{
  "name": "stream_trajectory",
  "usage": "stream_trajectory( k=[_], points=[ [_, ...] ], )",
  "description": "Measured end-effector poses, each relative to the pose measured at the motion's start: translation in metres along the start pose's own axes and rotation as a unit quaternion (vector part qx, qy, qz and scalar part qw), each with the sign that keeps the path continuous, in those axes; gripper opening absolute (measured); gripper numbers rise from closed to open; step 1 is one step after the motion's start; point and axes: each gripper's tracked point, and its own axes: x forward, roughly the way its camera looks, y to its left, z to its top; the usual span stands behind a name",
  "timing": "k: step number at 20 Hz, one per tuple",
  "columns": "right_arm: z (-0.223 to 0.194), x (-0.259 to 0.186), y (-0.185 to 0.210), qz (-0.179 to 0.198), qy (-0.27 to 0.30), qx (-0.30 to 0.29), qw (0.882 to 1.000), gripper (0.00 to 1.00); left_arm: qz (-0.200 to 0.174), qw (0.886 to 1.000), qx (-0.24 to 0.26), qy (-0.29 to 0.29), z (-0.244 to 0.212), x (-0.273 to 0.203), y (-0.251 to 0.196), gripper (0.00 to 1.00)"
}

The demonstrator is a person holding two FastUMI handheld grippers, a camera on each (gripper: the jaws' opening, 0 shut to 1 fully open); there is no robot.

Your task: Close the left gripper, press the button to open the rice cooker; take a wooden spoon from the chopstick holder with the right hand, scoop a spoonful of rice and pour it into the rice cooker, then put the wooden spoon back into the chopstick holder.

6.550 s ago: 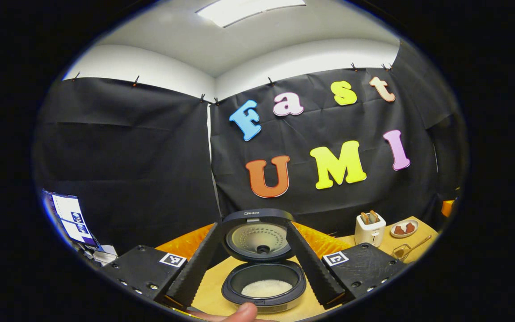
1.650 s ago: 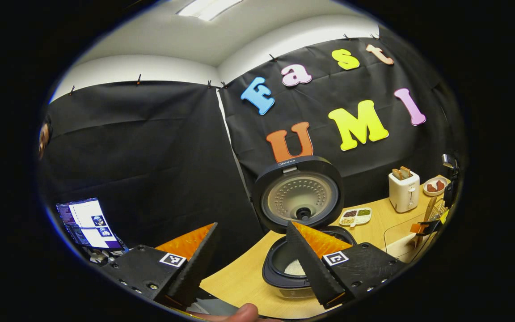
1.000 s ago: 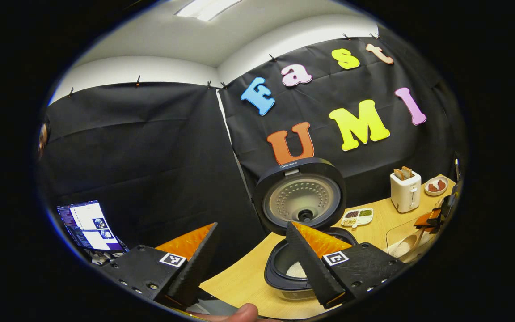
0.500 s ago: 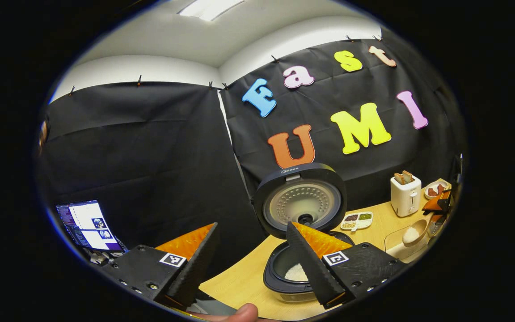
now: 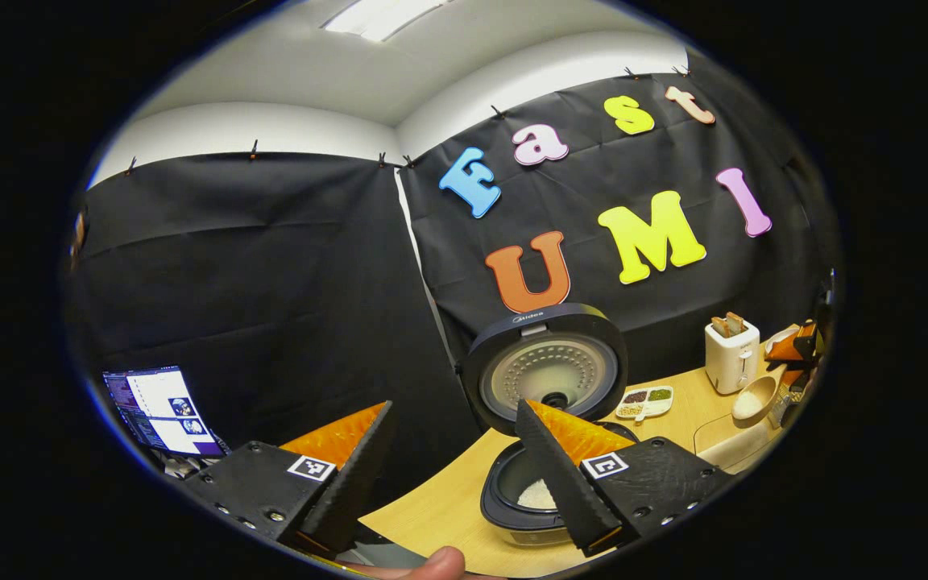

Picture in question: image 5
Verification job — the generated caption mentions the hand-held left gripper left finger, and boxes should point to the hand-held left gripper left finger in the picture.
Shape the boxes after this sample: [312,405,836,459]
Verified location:
[182,400,398,557]

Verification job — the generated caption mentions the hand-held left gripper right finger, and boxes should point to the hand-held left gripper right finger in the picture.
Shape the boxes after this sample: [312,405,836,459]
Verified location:
[516,398,735,558]

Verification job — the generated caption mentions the white rice pile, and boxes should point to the white rice pile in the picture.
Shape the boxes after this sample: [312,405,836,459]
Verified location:
[516,478,557,510]

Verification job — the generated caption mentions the clear box of rice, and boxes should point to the clear box of rice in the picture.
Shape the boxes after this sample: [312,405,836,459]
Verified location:
[694,411,787,474]

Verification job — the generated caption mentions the dark grey rice cooker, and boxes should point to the dark grey rice cooker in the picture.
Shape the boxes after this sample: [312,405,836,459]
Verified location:
[458,303,642,549]

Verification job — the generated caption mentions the open laptop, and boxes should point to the open laptop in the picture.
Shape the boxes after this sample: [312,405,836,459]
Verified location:
[103,367,231,464]

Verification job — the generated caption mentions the white toaster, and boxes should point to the white toaster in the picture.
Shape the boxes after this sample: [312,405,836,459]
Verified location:
[704,314,760,396]

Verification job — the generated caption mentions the white divided grain dish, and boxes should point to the white divided grain dish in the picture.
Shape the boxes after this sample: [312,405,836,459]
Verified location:
[615,385,674,421]

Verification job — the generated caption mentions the black backdrop cloth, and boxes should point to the black backdrop cloth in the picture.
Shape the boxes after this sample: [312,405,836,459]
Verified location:
[65,52,839,484]

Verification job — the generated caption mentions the large ceiling light panel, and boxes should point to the large ceiling light panel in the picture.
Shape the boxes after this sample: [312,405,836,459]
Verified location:
[323,0,453,43]

